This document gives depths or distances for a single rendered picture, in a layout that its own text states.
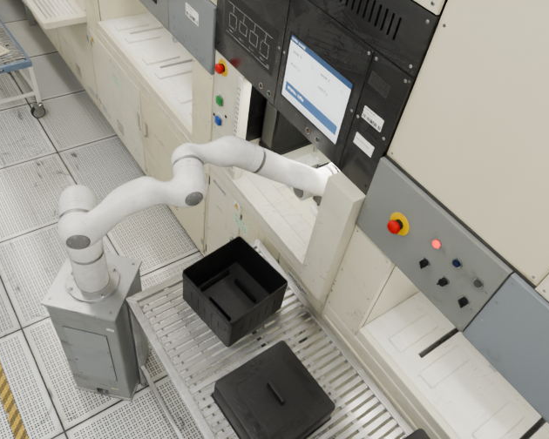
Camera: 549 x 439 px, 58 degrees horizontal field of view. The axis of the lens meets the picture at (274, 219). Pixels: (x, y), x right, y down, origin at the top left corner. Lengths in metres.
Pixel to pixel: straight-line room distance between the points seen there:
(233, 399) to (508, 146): 1.08
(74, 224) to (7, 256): 1.56
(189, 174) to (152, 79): 1.32
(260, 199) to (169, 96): 0.84
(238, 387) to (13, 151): 2.59
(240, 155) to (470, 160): 0.69
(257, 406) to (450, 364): 0.69
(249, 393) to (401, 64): 1.07
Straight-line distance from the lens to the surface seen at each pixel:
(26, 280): 3.05
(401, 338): 1.87
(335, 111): 1.49
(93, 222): 1.65
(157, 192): 1.59
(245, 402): 1.67
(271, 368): 1.72
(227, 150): 1.54
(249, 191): 2.17
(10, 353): 2.83
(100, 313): 1.95
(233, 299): 1.94
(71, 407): 2.64
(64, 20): 3.49
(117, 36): 3.20
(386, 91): 1.32
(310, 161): 2.32
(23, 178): 3.59
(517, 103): 1.13
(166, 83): 2.80
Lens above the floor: 2.41
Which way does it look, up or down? 48 degrees down
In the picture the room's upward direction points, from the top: 11 degrees clockwise
